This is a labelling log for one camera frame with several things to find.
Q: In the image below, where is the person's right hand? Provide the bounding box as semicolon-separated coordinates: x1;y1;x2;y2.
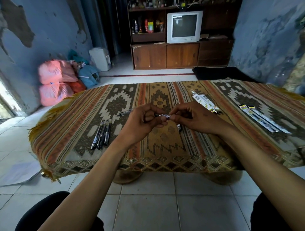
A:
169;101;230;136

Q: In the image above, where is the person's left hand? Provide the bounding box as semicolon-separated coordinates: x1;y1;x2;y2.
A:
118;103;169;144

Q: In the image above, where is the clear barrel pen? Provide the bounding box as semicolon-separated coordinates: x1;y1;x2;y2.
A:
116;108;171;119

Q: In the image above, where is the person's left forearm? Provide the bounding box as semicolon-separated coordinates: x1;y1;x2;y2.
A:
38;139;129;231

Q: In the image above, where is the person's right forearm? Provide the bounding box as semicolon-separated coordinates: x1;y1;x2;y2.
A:
219;127;305;231

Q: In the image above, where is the patterned woven table cloth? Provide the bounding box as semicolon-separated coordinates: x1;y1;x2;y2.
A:
29;78;305;182

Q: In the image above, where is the pen refill packet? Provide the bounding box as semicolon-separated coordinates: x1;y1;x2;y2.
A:
247;105;291;134
190;89;222;115
238;104;280;133

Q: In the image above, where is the black pen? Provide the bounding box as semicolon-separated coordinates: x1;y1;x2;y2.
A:
91;120;105;150
96;119;109;150
104;119;112;146

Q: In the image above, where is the brown wooden cabinet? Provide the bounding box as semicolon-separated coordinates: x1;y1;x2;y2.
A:
127;0;242;70

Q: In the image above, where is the blue plastic bag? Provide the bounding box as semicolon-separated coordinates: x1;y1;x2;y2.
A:
77;65;101;89

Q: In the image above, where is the white plastic box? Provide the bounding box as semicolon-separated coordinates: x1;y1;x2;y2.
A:
89;47;112;71

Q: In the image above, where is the orange plastic bag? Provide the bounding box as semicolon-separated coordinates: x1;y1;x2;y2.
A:
69;80;87;94

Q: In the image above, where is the white tube television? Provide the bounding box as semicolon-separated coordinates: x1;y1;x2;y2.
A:
166;10;203;44

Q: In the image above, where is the teal cloth bundle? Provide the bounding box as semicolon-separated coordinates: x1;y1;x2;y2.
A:
68;49;90;65

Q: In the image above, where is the pink plastic bag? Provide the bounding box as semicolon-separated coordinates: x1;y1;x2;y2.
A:
38;59;79;85
39;82;74;107

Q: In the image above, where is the person's right leg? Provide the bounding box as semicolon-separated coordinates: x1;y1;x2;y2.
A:
250;192;293;231

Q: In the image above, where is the person's leg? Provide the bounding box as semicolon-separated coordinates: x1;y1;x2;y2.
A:
250;192;293;231
15;191;104;231

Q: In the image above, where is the person's left leg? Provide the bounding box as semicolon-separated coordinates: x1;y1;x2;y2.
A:
15;191;104;231

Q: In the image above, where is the white paper sheet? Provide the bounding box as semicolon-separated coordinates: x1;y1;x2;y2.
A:
0;160;42;187

